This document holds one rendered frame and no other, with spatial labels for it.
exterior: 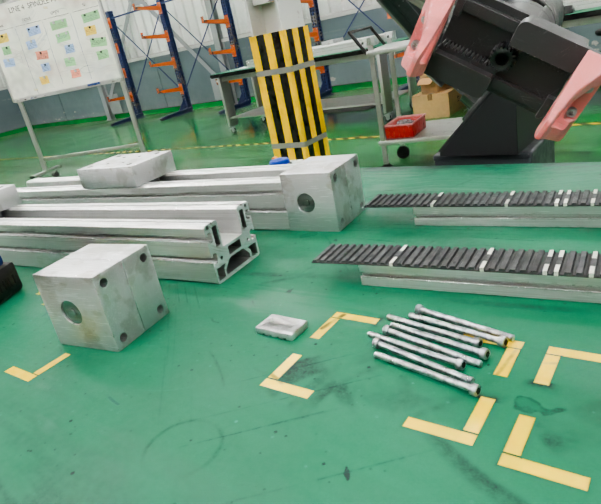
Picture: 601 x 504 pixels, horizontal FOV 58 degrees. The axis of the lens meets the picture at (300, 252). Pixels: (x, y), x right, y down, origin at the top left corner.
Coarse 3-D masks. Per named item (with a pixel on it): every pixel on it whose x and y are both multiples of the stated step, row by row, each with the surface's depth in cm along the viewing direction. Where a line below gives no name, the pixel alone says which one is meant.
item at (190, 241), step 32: (0, 224) 96; (32, 224) 91; (64, 224) 86; (96, 224) 82; (128, 224) 79; (160, 224) 75; (192, 224) 72; (224, 224) 78; (32, 256) 95; (64, 256) 90; (160, 256) 79; (192, 256) 74; (224, 256) 74; (256, 256) 80
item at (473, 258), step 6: (468, 252) 60; (474, 252) 60; (480, 252) 59; (468, 258) 58; (474, 258) 58; (480, 258) 58; (462, 264) 57; (468, 264) 58; (474, 264) 57; (462, 270) 57; (468, 270) 57; (474, 270) 56
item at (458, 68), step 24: (432, 0) 39; (432, 24) 38; (408, 48) 43; (432, 48) 42; (456, 48) 44; (408, 72) 38; (432, 72) 45; (456, 72) 44; (480, 72) 43; (480, 96) 44
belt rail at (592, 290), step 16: (368, 272) 65; (384, 272) 63; (400, 272) 62; (416, 272) 61; (432, 272) 60; (448, 272) 59; (464, 272) 58; (480, 272) 57; (416, 288) 62; (432, 288) 60; (448, 288) 59; (464, 288) 58; (480, 288) 58; (496, 288) 57; (512, 288) 56; (528, 288) 55; (544, 288) 54; (560, 288) 54; (576, 288) 53; (592, 288) 52
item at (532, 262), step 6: (528, 252) 57; (534, 252) 57; (540, 252) 57; (546, 252) 57; (528, 258) 56; (534, 258) 56; (540, 258) 55; (522, 264) 55; (528, 264) 55; (534, 264) 54; (540, 264) 55; (522, 270) 54; (528, 270) 54; (534, 270) 53
